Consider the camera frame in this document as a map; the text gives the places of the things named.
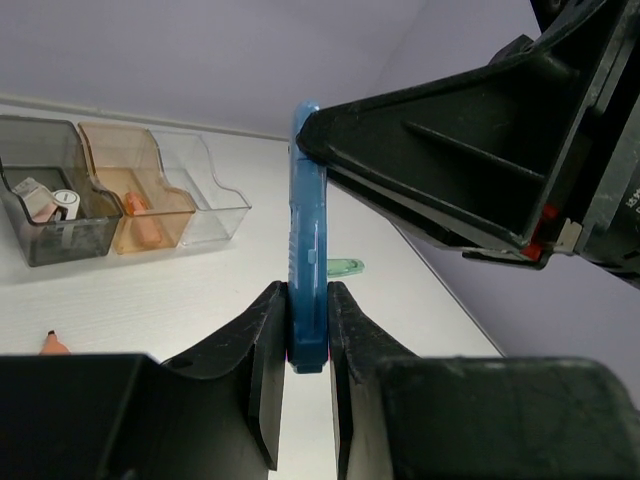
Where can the orange utility knife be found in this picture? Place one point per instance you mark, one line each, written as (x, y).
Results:
(145, 229)

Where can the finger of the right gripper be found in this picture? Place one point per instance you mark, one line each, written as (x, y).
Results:
(438, 229)

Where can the blue utility knife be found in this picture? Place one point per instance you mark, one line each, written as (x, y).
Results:
(307, 349)

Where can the orange highlighter pen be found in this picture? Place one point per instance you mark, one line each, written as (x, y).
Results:
(53, 346)

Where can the clear plastic bin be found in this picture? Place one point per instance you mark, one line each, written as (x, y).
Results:
(188, 164)

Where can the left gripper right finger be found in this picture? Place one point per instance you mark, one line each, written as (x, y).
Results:
(400, 416)

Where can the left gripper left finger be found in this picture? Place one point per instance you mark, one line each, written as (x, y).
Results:
(210, 412)

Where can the smoky grey plastic bin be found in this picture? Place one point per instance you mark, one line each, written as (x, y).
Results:
(51, 152)

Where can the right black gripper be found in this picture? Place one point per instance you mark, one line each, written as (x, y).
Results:
(538, 148)

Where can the green utility knife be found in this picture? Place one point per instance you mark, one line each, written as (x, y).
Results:
(342, 267)

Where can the pink correction tape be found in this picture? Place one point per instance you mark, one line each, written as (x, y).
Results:
(68, 202)

